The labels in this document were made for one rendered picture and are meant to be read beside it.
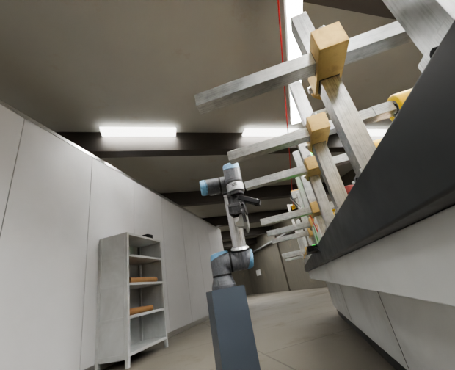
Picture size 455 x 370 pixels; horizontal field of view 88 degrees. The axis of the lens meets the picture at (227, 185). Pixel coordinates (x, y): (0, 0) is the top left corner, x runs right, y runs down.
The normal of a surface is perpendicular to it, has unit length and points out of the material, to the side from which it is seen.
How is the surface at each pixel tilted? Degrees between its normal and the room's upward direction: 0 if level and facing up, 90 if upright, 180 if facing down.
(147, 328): 90
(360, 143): 90
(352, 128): 90
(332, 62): 180
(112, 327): 90
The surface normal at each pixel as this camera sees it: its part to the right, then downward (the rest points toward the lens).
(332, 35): -0.27, -0.35
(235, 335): 0.24, -0.44
